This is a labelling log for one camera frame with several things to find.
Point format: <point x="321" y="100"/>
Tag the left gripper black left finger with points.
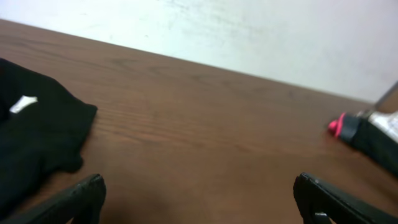
<point x="80" y="203"/>

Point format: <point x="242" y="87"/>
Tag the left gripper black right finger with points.
<point x="320" y="202"/>

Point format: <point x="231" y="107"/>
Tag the black pants with red waistband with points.
<point x="371" y="132"/>

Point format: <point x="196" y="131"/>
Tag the folded black garment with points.
<point x="43" y="127"/>

